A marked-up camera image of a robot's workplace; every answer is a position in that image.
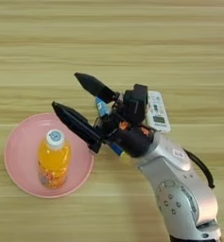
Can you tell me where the orange juice bottle white cap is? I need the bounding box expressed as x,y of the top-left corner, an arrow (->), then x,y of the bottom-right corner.
37,129 -> 73,190

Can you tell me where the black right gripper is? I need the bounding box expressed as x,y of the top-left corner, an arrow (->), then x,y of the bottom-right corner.
51,72 -> 156,159

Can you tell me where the black box with white label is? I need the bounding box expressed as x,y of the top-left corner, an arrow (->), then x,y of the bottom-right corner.
122,83 -> 148,126

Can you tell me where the pink round plate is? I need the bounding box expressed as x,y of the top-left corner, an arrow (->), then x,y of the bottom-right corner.
3,112 -> 95,199

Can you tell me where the blue glue stick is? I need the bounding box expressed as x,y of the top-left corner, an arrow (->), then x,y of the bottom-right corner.
95,96 -> 112,118

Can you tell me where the white remote control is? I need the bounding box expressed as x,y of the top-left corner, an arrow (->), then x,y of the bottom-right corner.
145,90 -> 172,133

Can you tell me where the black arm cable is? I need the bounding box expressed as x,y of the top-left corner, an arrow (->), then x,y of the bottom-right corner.
182,147 -> 215,190

